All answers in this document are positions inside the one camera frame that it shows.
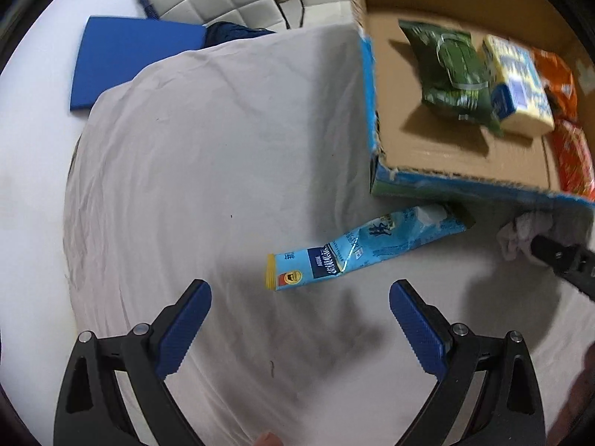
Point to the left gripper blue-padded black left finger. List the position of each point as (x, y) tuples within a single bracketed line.
[(91, 408)]

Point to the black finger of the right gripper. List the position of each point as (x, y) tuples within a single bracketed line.
[(574, 264)]

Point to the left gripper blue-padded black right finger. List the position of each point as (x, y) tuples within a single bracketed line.
[(508, 410)]

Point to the white pink cloth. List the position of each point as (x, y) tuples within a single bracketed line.
[(515, 237)]

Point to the light blue snack packet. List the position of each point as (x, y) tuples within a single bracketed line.
[(381, 239)]

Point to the operator hand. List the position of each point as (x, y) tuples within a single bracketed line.
[(268, 439)]

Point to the red orange snack bag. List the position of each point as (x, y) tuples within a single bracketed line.
[(574, 159)]

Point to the cardboard box blue outside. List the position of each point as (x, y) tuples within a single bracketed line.
[(418, 153)]

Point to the green snack bag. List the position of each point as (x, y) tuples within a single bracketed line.
[(454, 80)]

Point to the grey table cloth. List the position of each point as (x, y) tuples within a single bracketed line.
[(208, 162)]

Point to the blue foam mat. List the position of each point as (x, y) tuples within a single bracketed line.
[(115, 49)]

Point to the dark blue garment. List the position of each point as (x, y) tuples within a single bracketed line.
[(223, 31)]

